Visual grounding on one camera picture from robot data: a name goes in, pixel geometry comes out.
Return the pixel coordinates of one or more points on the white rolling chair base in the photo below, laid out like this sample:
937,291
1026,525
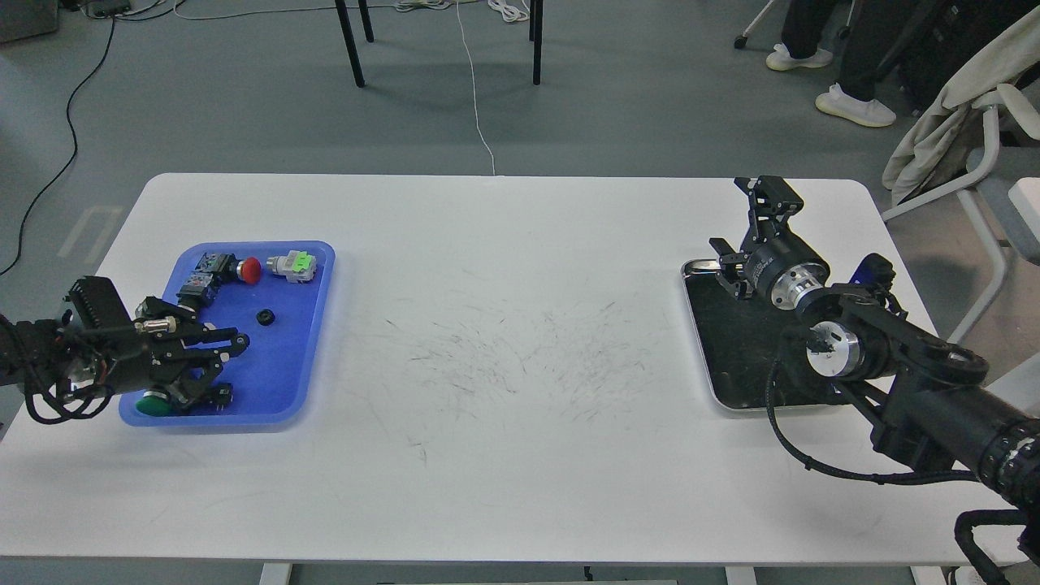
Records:
740,41

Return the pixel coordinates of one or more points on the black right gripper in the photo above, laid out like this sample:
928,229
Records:
779,269

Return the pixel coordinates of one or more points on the small black gear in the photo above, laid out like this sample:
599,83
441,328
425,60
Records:
265,317

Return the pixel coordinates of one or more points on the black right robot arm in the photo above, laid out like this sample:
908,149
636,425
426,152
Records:
852,344

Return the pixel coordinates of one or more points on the red push button switch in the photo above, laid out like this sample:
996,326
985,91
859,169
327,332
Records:
225,268

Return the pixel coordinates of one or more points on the green push button switch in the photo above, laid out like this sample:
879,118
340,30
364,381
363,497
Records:
175,401

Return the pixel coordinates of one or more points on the grey green switch part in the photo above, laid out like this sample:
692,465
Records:
296,266

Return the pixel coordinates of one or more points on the blue plastic tray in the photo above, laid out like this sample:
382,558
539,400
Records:
271,377

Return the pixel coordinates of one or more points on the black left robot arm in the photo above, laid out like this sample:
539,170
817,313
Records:
68,368

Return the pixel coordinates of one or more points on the silver metal tray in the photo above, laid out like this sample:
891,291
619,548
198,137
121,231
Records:
740,340

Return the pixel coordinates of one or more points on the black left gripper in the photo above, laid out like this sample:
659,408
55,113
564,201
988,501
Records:
139,356

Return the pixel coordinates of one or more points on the white chair with beige cloth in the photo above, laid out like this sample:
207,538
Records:
954,148

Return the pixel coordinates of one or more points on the yellow push button switch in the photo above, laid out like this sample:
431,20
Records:
198,291

